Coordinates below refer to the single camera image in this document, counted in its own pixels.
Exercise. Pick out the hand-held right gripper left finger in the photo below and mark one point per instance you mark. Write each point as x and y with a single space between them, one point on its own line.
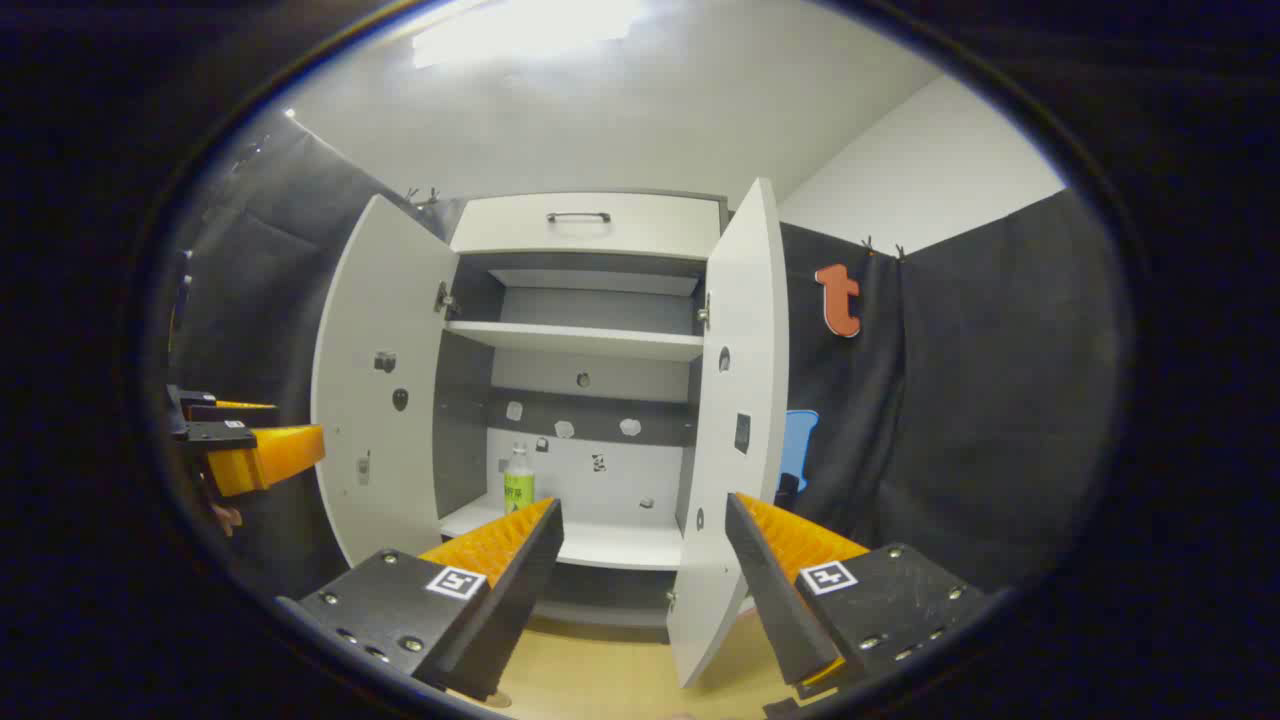
505 610

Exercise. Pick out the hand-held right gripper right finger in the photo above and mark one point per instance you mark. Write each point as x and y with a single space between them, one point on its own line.
775 600

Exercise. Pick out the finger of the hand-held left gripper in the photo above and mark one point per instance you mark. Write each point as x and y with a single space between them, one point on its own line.
235 413
225 433

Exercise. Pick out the white cabinet door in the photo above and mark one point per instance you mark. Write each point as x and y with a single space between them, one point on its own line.
385 470
735 500

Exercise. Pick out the green label clear bottle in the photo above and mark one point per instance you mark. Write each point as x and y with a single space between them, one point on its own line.
518 485

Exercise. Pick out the white and grey cabinet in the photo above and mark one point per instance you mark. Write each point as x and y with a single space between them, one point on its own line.
620 480

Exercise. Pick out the white cabinet shelf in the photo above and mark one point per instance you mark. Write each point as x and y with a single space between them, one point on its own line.
580 340
620 545

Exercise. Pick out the white cabinet drawer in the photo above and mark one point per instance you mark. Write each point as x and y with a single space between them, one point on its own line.
640 235

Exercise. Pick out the black backdrop cloth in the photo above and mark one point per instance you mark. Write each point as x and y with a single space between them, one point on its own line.
980 400

